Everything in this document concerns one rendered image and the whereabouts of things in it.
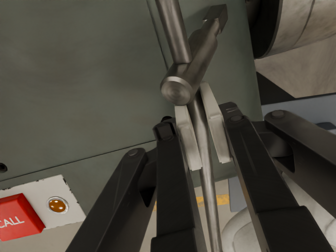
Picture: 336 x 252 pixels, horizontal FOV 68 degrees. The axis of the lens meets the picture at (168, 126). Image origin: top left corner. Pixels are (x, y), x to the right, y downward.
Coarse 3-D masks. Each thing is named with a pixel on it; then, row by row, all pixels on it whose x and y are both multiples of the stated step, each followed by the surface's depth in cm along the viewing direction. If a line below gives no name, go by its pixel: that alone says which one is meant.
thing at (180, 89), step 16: (208, 16) 20; (224, 16) 21; (192, 32) 18; (208, 32) 18; (192, 48) 16; (208, 48) 17; (176, 64) 15; (192, 64) 15; (208, 64) 17; (176, 80) 14; (192, 80) 15; (176, 96) 15; (192, 96) 15
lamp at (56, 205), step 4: (52, 200) 31; (56, 200) 31; (52, 204) 31; (56, 204) 31; (60, 204) 31; (64, 204) 31; (52, 208) 32; (56, 208) 32; (60, 208) 32; (64, 208) 32
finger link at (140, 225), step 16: (128, 160) 12; (144, 160) 12; (112, 176) 11; (128, 176) 11; (112, 192) 10; (128, 192) 10; (144, 192) 13; (96, 208) 9; (112, 208) 9; (128, 208) 10; (144, 208) 11; (96, 224) 9; (112, 224) 9; (128, 224) 10; (144, 224) 11; (80, 240) 8; (96, 240) 8; (112, 240) 8; (128, 240) 9
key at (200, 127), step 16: (160, 0) 13; (176, 0) 13; (160, 16) 14; (176, 16) 13; (176, 32) 14; (176, 48) 14; (192, 112) 18; (208, 144) 20; (208, 160) 20; (208, 176) 21; (208, 192) 22; (208, 208) 23; (208, 224) 24
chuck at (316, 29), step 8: (320, 0) 26; (328, 0) 26; (312, 8) 26; (320, 8) 26; (328, 8) 27; (312, 16) 27; (320, 16) 28; (328, 16) 28; (312, 24) 29; (320, 24) 29; (328, 24) 29; (304, 32) 30; (312, 32) 30; (320, 32) 31; (328, 32) 31; (296, 40) 32; (304, 40) 32; (312, 40) 33; (320, 40) 34
